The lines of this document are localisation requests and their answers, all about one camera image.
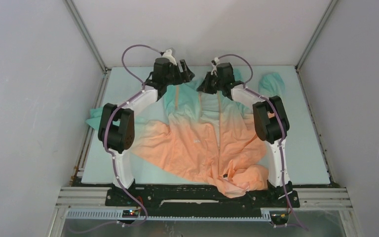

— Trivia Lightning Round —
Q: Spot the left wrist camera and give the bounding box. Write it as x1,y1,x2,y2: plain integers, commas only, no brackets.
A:
160,48,177,66

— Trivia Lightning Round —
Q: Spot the teal and orange jacket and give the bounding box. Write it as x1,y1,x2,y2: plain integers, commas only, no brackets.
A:
85,69,286,199

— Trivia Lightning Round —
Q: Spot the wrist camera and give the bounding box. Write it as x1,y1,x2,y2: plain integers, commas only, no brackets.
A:
160,48,177,66
211,57,220,75

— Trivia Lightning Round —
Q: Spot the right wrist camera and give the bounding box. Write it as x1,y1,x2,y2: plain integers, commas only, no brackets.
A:
211,57,220,75

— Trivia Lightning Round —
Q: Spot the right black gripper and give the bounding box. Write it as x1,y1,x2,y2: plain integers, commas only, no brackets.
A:
196,72,224,95

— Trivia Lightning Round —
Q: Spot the grey slotted cable duct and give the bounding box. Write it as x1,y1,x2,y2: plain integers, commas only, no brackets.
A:
65,208,271,222

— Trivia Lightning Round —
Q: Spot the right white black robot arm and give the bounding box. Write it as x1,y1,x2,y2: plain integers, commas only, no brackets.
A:
197,59,292,206

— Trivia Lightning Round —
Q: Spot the aluminium frame rail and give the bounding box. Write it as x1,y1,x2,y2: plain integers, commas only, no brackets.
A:
48,183,363,237

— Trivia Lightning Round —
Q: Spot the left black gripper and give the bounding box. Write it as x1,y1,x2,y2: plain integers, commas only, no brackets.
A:
163,60,194,86

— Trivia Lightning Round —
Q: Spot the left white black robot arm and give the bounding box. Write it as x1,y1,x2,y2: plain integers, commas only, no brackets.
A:
98,56,195,206

